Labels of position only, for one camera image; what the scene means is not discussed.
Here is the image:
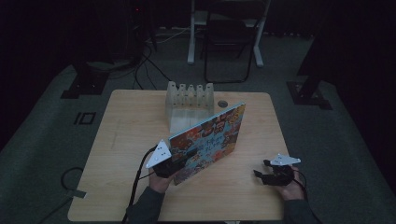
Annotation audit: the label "grey tape strip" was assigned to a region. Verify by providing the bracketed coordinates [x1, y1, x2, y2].
[66, 189, 88, 200]

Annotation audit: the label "person's right hand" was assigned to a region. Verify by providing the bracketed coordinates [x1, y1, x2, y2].
[275, 165, 306, 202]

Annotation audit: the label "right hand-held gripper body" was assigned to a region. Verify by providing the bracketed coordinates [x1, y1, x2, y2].
[262, 152, 303, 188]

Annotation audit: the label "white floor cable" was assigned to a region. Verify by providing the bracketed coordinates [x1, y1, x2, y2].
[146, 27, 191, 45]

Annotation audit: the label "clear plastic book rack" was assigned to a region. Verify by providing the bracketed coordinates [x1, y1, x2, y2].
[164, 80, 216, 135]

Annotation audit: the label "person's left hand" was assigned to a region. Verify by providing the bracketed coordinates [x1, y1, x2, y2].
[148, 169, 173, 195]

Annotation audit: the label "black stand base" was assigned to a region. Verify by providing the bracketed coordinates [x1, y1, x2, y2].
[286, 31, 333, 111]
[60, 61, 110, 100]

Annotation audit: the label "white desk frame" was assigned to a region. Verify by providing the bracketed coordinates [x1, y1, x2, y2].
[187, 0, 273, 68]

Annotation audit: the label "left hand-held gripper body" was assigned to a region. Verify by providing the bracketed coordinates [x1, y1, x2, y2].
[145, 138, 185, 179]

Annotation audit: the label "colourful picture book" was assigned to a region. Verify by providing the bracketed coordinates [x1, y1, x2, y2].
[167, 102, 247, 187]

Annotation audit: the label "black floor cable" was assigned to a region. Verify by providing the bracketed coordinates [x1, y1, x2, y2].
[37, 166, 85, 224]

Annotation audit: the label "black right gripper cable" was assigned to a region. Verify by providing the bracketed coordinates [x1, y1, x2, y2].
[290, 168, 310, 201]

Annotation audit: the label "black cables behind table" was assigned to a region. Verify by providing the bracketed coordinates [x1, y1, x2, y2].
[133, 31, 173, 91]

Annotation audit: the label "black folding chair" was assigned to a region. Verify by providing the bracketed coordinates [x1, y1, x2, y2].
[203, 0, 256, 85]

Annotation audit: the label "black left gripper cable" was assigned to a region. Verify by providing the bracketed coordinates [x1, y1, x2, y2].
[120, 145, 159, 224]

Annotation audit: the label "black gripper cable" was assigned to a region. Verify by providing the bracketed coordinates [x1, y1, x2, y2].
[290, 168, 310, 201]
[120, 145, 159, 224]

